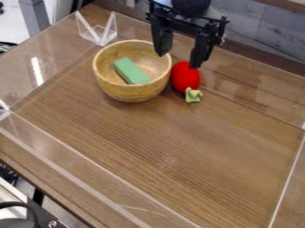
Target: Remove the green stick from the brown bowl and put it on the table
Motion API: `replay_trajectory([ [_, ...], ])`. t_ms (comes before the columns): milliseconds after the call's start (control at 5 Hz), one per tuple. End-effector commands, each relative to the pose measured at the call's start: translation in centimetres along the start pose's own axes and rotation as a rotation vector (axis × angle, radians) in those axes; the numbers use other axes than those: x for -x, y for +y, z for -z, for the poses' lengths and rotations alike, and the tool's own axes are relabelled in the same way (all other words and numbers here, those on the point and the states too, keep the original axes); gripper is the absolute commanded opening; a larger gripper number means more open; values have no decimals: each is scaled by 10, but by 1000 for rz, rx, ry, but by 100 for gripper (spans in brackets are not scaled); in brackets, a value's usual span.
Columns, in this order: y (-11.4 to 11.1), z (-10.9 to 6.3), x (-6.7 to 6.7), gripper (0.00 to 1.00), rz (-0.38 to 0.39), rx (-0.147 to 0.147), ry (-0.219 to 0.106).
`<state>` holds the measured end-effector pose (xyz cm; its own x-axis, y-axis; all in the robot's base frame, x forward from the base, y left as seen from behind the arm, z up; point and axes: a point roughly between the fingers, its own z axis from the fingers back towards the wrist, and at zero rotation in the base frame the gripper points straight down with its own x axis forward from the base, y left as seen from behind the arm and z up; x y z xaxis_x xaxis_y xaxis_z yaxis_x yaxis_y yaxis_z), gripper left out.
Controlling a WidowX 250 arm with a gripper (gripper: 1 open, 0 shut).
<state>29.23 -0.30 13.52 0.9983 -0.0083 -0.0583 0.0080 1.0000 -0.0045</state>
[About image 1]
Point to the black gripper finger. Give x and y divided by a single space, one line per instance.
162 36
201 50

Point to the brown wooden bowl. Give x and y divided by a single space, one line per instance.
155 66

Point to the red plush strawberry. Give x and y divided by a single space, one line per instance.
184 80

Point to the black table leg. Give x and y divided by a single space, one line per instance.
37 197

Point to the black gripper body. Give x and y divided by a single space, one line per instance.
190 17

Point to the clear acrylic tray wall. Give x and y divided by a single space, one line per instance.
158 164

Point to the green rectangular stick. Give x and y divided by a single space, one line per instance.
130 72

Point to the clear acrylic corner bracket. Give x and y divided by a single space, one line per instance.
98 34

